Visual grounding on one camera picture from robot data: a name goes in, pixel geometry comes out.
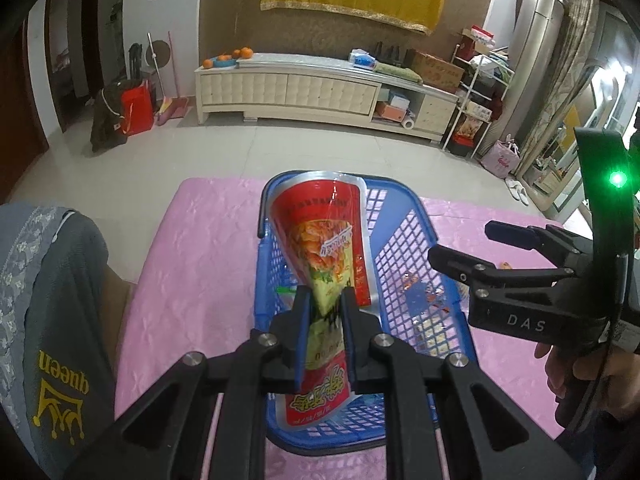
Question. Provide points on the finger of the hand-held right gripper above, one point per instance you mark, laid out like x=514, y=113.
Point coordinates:
x=450, y=260
x=500, y=232

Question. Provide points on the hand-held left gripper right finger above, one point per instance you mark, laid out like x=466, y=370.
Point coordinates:
x=350, y=320

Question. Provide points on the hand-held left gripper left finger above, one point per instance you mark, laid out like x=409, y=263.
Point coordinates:
x=300, y=320

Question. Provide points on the blue plastic basket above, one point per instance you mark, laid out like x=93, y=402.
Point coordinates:
x=261, y=310

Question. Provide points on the clear snack packet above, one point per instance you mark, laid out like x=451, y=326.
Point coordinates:
x=417, y=290

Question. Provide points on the small yellow snack packet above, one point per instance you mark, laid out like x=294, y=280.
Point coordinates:
x=432, y=332

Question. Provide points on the red snack packet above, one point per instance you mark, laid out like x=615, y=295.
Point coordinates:
x=320, y=240

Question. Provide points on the person's right hand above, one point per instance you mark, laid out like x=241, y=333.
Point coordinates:
x=570, y=367

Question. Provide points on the pink bag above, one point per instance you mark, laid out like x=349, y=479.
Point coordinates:
x=500, y=160

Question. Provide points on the orange gift box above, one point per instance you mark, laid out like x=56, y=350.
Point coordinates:
x=470, y=129

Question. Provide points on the pink quilted bedspread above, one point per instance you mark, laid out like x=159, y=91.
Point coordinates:
x=200, y=260

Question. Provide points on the arched standing mirror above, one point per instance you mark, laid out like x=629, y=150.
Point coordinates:
x=585, y=125

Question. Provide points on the white paper roll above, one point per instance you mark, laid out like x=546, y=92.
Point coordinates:
x=408, y=124

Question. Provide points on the white shelf rack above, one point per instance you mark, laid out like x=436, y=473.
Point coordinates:
x=477, y=85

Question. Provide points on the orange storage box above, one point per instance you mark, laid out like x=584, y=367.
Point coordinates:
x=389, y=111

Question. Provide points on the cardboard box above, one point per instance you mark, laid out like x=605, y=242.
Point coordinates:
x=437, y=70

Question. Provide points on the silver standing air conditioner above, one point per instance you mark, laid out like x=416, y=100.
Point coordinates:
x=530, y=60

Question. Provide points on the green cushion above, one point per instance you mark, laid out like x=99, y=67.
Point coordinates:
x=397, y=72

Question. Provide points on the red box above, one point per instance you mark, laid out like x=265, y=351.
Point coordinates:
x=475, y=40

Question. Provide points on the glass balcony door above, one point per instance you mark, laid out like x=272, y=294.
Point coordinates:
x=612, y=60

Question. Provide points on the black router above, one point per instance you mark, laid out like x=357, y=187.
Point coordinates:
x=389, y=54

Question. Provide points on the blue tissue box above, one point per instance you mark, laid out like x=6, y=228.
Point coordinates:
x=362, y=59

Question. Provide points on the cream tv cabinet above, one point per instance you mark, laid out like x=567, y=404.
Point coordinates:
x=300, y=90

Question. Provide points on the person in grey shirt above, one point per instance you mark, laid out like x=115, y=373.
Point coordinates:
x=60, y=310

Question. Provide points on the pink broom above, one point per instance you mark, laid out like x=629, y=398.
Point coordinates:
x=172, y=110

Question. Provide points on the red bag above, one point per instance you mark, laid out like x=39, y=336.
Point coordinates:
x=137, y=110

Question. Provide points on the black bag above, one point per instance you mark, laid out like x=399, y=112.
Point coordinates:
x=107, y=120

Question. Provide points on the black suitcase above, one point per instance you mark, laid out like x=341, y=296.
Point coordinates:
x=135, y=60

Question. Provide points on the brown wooden door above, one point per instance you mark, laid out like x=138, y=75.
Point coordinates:
x=20, y=125

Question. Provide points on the round brown wall disc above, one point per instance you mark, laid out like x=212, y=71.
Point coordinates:
x=160, y=51

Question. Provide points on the dark door frame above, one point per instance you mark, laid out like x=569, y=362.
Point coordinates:
x=90, y=60

